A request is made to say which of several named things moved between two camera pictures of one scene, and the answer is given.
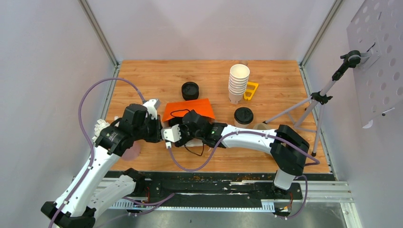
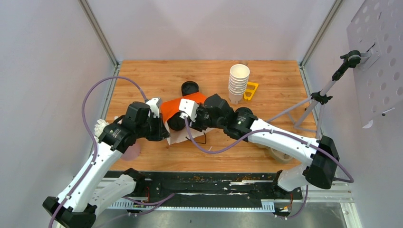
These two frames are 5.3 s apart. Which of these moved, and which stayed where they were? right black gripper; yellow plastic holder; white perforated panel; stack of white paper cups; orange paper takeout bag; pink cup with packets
Moved: right black gripper; orange paper takeout bag
Stayed: yellow plastic holder; stack of white paper cups; white perforated panel; pink cup with packets
